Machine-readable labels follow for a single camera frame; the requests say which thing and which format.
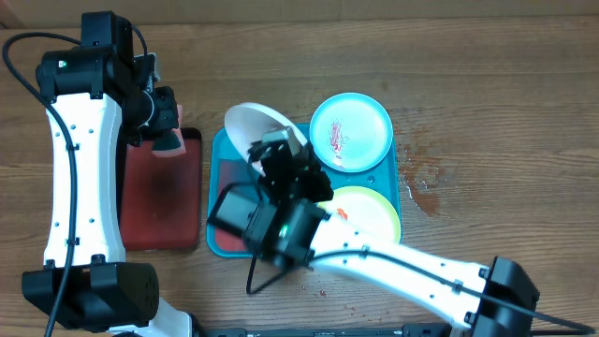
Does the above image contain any light blue plate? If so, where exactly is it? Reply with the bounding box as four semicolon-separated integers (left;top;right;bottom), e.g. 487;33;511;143
309;93;393;173

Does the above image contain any white plate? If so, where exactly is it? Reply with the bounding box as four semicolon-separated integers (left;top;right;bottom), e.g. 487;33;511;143
225;102;308;164

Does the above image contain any black red small tray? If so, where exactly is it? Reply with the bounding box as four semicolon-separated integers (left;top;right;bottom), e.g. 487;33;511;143
119;127;202;251

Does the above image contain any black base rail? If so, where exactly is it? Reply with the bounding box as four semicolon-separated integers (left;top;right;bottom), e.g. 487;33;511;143
207;323;451;337

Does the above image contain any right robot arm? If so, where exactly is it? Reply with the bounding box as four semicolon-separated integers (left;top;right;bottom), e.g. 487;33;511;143
241;140;539;336

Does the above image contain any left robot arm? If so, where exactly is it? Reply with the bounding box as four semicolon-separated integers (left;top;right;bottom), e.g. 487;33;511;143
22;45;202;336

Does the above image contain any yellow green plate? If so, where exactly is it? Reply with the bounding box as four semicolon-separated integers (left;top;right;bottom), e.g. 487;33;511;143
318;186;402;243

